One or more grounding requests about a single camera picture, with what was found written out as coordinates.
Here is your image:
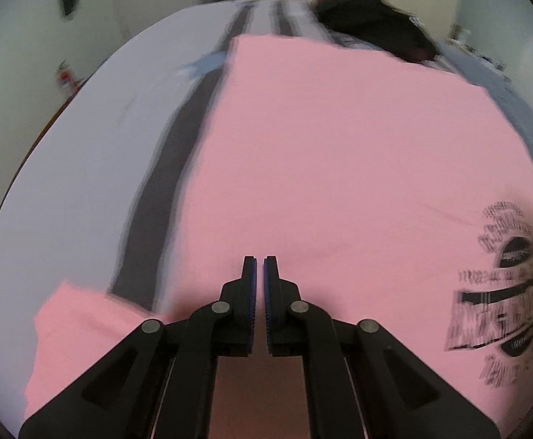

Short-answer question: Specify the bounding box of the white nightstand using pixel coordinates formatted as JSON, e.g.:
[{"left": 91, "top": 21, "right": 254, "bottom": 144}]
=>
[{"left": 447, "top": 25, "right": 507, "bottom": 71}]

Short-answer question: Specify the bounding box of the black clothing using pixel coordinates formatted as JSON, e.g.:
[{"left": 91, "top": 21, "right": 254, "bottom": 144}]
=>
[{"left": 314, "top": 0, "right": 437, "bottom": 64}]

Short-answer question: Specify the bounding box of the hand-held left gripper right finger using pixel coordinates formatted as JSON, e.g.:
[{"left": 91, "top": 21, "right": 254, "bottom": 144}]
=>
[{"left": 263, "top": 256, "right": 500, "bottom": 439}]

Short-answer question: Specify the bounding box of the striped star print bed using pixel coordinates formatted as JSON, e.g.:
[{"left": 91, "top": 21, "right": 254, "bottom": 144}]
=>
[{"left": 0, "top": 0, "right": 533, "bottom": 421}]

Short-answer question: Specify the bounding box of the pink shirt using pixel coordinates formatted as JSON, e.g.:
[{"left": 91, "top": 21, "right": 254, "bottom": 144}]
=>
[{"left": 24, "top": 34, "right": 533, "bottom": 439}]

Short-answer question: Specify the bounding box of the red fire extinguisher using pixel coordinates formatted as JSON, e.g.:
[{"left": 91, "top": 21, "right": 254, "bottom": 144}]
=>
[{"left": 57, "top": 60, "right": 79, "bottom": 93}]

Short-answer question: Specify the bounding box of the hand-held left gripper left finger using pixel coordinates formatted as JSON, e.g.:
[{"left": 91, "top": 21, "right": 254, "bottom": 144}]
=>
[{"left": 19, "top": 256, "right": 256, "bottom": 439}]

